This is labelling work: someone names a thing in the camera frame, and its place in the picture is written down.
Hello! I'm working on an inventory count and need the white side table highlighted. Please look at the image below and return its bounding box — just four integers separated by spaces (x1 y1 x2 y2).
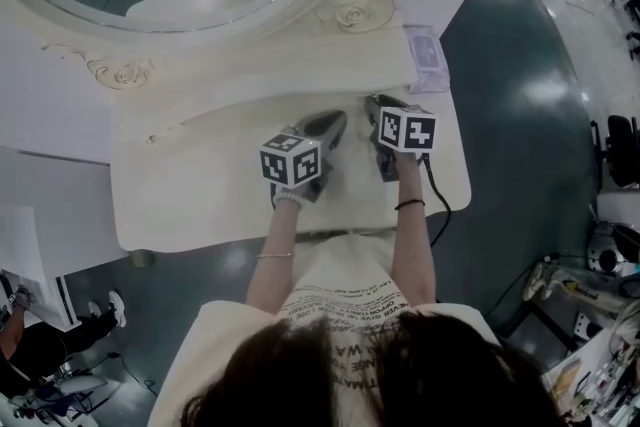
542 343 640 427

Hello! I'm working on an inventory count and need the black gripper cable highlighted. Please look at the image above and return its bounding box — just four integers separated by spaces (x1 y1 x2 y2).
422 154 454 249

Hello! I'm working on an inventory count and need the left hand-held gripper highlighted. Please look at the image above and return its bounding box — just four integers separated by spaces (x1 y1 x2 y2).
259 109 348 204

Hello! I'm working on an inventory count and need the yellow book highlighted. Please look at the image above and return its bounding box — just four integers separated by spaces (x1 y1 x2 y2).
549 361 584 397

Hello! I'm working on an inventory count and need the black office chair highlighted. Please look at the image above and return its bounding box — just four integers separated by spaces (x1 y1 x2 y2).
589 114 640 189

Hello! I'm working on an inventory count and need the person's right forearm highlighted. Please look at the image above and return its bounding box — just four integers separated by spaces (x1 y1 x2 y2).
389 167 437 309

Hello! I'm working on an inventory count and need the purple plastic packet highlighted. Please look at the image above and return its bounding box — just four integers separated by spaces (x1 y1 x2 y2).
403 24 451 94

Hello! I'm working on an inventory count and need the white round device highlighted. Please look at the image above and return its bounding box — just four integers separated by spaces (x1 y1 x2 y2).
587 222 627 274
574 312 604 342

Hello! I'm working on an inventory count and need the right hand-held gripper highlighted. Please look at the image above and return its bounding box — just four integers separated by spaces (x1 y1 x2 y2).
363 93 437 183

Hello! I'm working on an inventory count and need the person's right hand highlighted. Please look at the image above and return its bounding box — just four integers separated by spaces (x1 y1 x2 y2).
392 150 429 172

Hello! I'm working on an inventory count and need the person's cream printed shirt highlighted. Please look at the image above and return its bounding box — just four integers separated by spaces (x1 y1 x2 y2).
147 230 501 427

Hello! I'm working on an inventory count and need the person's left forearm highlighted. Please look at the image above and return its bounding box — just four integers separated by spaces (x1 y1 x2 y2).
244 205 302 315

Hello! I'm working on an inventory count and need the cream ornate dressing table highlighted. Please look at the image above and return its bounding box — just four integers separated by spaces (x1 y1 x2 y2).
0 0 473 254

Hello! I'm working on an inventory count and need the person's left hand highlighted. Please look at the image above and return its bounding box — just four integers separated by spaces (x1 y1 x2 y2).
289 175 327 204

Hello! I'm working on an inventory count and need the white beaded bracelet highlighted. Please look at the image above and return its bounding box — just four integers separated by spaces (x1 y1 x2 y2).
273 188 302 209

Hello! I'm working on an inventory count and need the black metal frame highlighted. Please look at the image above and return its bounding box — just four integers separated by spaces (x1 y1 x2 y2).
503 298 582 352

